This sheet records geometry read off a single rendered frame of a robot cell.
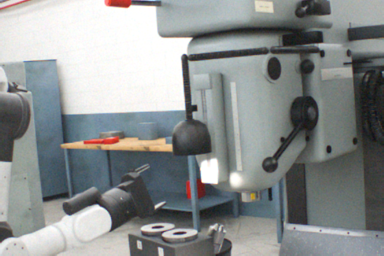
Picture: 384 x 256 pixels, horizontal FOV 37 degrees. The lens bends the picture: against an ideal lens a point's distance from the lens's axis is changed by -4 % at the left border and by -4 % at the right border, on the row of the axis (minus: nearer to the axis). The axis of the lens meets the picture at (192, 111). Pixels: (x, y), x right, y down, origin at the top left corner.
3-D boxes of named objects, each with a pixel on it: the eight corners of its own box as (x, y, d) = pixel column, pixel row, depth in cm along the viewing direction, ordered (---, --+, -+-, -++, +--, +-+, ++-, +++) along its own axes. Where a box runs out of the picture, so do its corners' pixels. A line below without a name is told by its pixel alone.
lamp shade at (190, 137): (165, 156, 108) (162, 121, 107) (183, 150, 114) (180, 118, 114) (201, 155, 105) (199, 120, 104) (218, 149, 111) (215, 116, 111)
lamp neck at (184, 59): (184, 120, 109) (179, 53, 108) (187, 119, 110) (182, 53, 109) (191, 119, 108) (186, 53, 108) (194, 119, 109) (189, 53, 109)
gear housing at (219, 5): (251, 24, 105) (245, -30, 105) (154, 38, 122) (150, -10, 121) (337, 28, 130) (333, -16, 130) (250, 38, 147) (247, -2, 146)
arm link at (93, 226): (116, 228, 133) (74, 250, 122) (92, 234, 138) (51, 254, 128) (106, 202, 133) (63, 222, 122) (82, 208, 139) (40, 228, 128)
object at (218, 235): (214, 225, 163) (208, 243, 163) (206, 226, 158) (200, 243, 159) (229, 231, 160) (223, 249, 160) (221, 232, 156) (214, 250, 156)
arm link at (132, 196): (163, 212, 147) (132, 231, 137) (137, 219, 153) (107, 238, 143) (142, 166, 147) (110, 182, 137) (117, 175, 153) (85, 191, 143)
